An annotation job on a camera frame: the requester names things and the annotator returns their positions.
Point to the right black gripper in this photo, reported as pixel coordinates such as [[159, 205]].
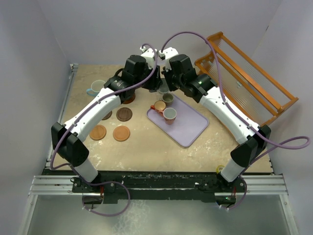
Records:
[[167, 75]]

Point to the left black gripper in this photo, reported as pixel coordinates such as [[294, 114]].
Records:
[[155, 81]]

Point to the grey blue cup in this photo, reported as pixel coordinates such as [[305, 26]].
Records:
[[163, 89]]

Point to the grey green cup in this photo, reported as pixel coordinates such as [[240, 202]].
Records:
[[168, 99]]

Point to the reddish wooden coaster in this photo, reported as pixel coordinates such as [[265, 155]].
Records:
[[130, 100]]

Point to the pink red cup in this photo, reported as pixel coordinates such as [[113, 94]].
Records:
[[169, 115]]

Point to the dark walnut coaster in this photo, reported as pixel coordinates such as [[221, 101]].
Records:
[[107, 116], [124, 114]]

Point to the large light blue cup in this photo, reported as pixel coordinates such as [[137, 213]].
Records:
[[95, 88]]

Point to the light orange wooden coaster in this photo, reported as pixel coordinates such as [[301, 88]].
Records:
[[121, 133], [98, 133]]

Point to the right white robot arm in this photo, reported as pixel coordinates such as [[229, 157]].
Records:
[[180, 75]]

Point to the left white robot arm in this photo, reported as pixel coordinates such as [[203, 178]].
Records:
[[68, 138]]

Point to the orange copper cup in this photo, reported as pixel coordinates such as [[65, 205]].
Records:
[[158, 106]]

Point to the lilac serving tray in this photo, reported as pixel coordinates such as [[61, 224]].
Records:
[[188, 125]]

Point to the orange wooden rack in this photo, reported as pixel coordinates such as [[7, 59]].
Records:
[[257, 94]]

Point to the yellow tape roll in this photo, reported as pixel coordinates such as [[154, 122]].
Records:
[[219, 168]]

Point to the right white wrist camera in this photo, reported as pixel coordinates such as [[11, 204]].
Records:
[[166, 55]]

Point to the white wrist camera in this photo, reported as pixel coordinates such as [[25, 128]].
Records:
[[150, 55], [166, 55]]

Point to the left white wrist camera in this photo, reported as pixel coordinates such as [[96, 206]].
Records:
[[150, 55]]

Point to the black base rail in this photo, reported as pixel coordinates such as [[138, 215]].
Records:
[[112, 186]]

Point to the aluminium frame profile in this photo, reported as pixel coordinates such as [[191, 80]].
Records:
[[61, 185]]

